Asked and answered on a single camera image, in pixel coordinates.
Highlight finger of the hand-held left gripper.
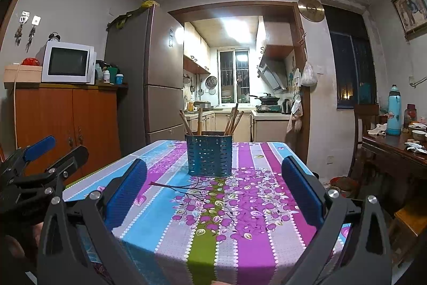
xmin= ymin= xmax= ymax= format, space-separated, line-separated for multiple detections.
xmin=8 ymin=145 xmax=89 ymax=197
xmin=0 ymin=135 xmax=57 ymax=179

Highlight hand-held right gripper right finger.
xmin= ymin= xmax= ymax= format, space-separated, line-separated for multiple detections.
xmin=281 ymin=156 xmax=392 ymax=285

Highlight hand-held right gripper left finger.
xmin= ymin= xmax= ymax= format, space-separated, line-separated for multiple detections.
xmin=37 ymin=158 xmax=148 ymax=285

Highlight blue perforated utensil holder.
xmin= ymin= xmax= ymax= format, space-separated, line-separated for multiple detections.
xmin=184 ymin=133 xmax=233 ymax=178

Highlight set of wooden chopsticks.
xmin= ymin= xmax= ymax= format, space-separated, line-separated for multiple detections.
xmin=179 ymin=103 xmax=244 ymax=136

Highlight person's left hand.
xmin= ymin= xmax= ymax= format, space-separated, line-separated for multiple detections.
xmin=0 ymin=223 xmax=43 ymax=269

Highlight orange wooden cabinet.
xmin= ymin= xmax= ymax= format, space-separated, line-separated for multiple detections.
xmin=13 ymin=83 xmax=129 ymax=187

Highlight red basin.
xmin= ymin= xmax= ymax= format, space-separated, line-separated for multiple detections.
xmin=329 ymin=176 xmax=359 ymax=200

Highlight floral striped tablecloth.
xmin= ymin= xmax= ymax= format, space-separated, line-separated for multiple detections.
xmin=62 ymin=140 xmax=354 ymax=285

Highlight cream storage box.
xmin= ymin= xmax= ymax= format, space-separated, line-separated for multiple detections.
xmin=3 ymin=64 xmax=43 ymax=83

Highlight hanging kitchen towel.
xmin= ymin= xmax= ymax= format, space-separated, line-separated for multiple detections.
xmin=286 ymin=95 xmax=304 ymax=134

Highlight white microwave oven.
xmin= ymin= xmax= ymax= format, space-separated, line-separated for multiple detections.
xmin=41 ymin=41 xmax=97 ymax=85

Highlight white cloth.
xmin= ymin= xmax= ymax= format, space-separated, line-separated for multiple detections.
xmin=367 ymin=124 xmax=388 ymax=136

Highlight black wok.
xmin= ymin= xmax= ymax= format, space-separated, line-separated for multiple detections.
xmin=248 ymin=93 xmax=281 ymax=104

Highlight wooden chair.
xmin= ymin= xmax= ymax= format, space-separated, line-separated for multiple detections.
xmin=354 ymin=104 xmax=381 ymax=172

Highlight wooden stool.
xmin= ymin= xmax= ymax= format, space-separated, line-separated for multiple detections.
xmin=389 ymin=198 xmax=427 ymax=267

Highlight hanging dreamcatcher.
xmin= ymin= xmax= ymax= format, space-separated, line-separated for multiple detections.
xmin=14 ymin=11 xmax=30 ymax=46
xmin=26 ymin=15 xmax=41 ymax=53

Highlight white hanging plastic bag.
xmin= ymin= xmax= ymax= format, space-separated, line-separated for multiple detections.
xmin=300 ymin=61 xmax=318 ymax=87

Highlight blue thermos bottle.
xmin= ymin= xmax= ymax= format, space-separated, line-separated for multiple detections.
xmin=386 ymin=85 xmax=402 ymax=136

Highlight grey refrigerator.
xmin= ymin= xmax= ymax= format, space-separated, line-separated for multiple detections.
xmin=105 ymin=3 xmax=185 ymax=145

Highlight white crumpled paper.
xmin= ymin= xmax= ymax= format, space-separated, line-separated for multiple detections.
xmin=404 ymin=141 xmax=427 ymax=154

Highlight metal range hood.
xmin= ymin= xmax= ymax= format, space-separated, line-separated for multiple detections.
xmin=257 ymin=58 xmax=288 ymax=92

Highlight red lid jar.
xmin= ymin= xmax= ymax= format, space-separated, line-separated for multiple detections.
xmin=404 ymin=104 xmax=417 ymax=129

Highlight kitchen window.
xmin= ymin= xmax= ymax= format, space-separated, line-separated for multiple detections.
xmin=218 ymin=49 xmax=250 ymax=104

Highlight dark barred window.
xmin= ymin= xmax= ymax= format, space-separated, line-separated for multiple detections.
xmin=323 ymin=5 xmax=377 ymax=110

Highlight dark green cloth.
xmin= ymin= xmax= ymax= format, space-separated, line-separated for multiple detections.
xmin=107 ymin=8 xmax=142 ymax=30

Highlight kitchen ceiling light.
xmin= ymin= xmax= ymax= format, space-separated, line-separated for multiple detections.
xmin=223 ymin=16 xmax=259 ymax=42

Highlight framed elephant picture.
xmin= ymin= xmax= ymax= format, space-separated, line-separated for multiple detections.
xmin=391 ymin=0 xmax=427 ymax=40

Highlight kitchen wall cabinets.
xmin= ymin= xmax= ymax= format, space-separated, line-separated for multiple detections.
xmin=183 ymin=22 xmax=211 ymax=75

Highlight white wall cable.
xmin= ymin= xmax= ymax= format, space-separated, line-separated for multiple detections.
xmin=409 ymin=73 xmax=427 ymax=87

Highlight gold wall clock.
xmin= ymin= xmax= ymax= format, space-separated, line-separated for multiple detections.
xmin=298 ymin=0 xmax=325 ymax=23

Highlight brown doorway frame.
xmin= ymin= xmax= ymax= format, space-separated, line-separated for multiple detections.
xmin=168 ymin=3 xmax=311 ymax=165

